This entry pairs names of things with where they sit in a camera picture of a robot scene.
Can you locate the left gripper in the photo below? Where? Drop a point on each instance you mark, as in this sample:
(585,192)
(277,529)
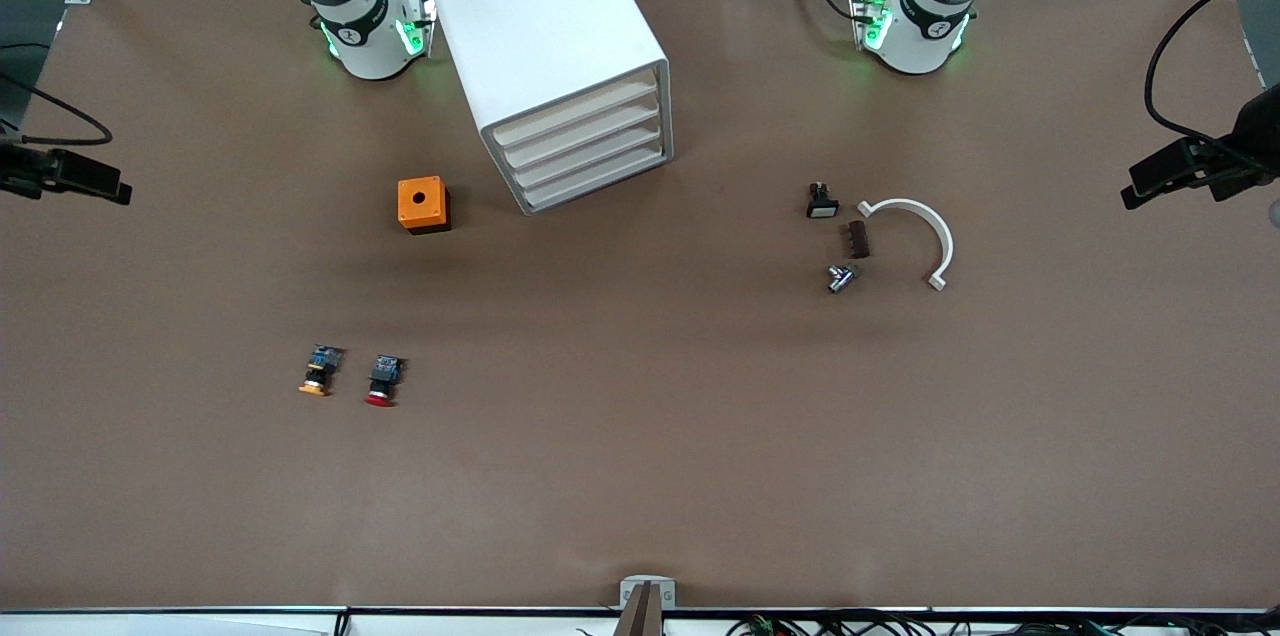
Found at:
(1243,159)

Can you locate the red mushroom push button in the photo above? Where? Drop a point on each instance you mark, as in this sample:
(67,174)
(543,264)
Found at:
(382,378)

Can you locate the beige cabinet drawer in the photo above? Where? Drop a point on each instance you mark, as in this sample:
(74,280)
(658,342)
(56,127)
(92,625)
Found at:
(580,108)
(580,132)
(582,156)
(585,179)

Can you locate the yellow mushroom push button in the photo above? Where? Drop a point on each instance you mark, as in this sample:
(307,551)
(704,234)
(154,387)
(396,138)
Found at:
(320,368)

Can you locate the orange button box with hole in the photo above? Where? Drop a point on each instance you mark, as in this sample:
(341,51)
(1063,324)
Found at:
(420,201)

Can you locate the black square white-faced push button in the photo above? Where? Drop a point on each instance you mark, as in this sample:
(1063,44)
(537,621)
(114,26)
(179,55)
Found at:
(822,207)

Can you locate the white drawer cabinet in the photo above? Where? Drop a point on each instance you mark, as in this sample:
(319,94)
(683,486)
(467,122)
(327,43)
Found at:
(540,16)

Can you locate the brown terminal block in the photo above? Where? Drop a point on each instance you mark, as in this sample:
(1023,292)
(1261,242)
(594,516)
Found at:
(858,240)

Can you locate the white curved plastic bracket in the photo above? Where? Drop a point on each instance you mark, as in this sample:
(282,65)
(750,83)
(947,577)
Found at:
(945,241)

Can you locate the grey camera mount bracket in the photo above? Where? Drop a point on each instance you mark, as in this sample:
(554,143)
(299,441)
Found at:
(630,591)

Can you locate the brown camera pole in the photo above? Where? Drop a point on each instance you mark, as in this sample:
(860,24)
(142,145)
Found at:
(645,618)

